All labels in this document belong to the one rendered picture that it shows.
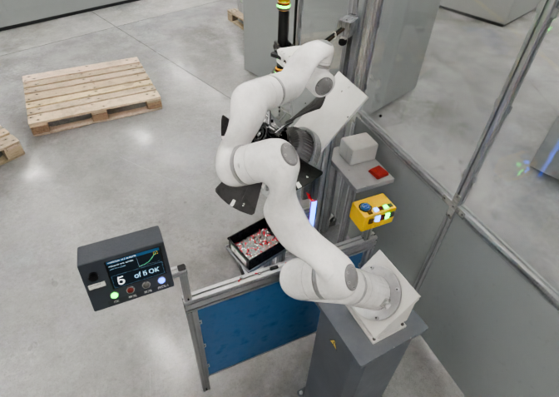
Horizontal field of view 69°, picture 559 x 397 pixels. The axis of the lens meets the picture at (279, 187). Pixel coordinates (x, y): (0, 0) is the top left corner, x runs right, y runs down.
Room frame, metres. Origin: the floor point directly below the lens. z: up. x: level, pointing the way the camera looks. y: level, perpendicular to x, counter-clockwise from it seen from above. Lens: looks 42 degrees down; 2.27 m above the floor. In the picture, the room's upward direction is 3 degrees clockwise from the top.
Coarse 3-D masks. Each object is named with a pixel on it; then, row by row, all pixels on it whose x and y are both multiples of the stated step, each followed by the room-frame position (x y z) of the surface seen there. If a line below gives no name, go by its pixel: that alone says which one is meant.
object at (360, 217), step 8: (360, 200) 1.26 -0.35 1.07; (368, 200) 1.26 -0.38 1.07; (376, 200) 1.26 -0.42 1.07; (384, 200) 1.27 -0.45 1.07; (352, 208) 1.24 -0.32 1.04; (360, 208) 1.21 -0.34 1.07; (392, 208) 1.22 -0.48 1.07; (352, 216) 1.22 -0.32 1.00; (360, 216) 1.18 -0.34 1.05; (368, 216) 1.16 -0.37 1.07; (360, 224) 1.17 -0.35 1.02; (368, 224) 1.17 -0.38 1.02; (376, 224) 1.19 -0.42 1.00
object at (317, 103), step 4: (316, 100) 1.48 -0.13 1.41; (320, 100) 1.45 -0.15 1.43; (312, 104) 1.46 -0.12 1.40; (316, 104) 1.43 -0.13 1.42; (320, 104) 1.41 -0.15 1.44; (304, 108) 1.48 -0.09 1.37; (308, 108) 1.45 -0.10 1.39; (312, 108) 1.42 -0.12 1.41; (316, 108) 1.40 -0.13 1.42; (300, 112) 1.46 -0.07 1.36; (304, 112) 1.43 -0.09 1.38; (308, 112) 1.41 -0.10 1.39; (296, 116) 1.46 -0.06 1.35; (300, 116) 1.43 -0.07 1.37; (288, 120) 1.49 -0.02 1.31; (292, 120) 1.45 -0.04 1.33; (284, 124) 1.47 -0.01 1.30
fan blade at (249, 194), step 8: (224, 184) 1.40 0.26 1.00; (256, 184) 1.38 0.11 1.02; (216, 192) 1.39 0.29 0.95; (224, 192) 1.37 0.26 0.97; (232, 192) 1.36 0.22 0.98; (240, 192) 1.36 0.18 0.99; (248, 192) 1.36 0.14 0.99; (256, 192) 1.36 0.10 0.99; (224, 200) 1.35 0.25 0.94; (232, 200) 1.34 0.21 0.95; (240, 200) 1.33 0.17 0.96; (248, 200) 1.33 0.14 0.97; (256, 200) 1.33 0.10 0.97; (240, 208) 1.31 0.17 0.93; (248, 208) 1.30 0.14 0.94
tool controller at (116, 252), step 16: (112, 240) 0.84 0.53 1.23; (128, 240) 0.84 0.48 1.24; (144, 240) 0.84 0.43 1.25; (160, 240) 0.84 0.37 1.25; (80, 256) 0.76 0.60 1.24; (96, 256) 0.76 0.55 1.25; (112, 256) 0.76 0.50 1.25; (128, 256) 0.77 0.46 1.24; (144, 256) 0.79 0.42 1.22; (160, 256) 0.81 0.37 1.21; (80, 272) 0.71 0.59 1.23; (96, 272) 0.73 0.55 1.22; (112, 272) 0.74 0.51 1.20; (128, 272) 0.75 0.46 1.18; (144, 272) 0.77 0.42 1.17; (160, 272) 0.79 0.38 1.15; (96, 288) 0.71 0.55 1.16; (112, 288) 0.72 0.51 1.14; (160, 288) 0.77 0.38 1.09; (96, 304) 0.69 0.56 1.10; (112, 304) 0.70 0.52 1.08
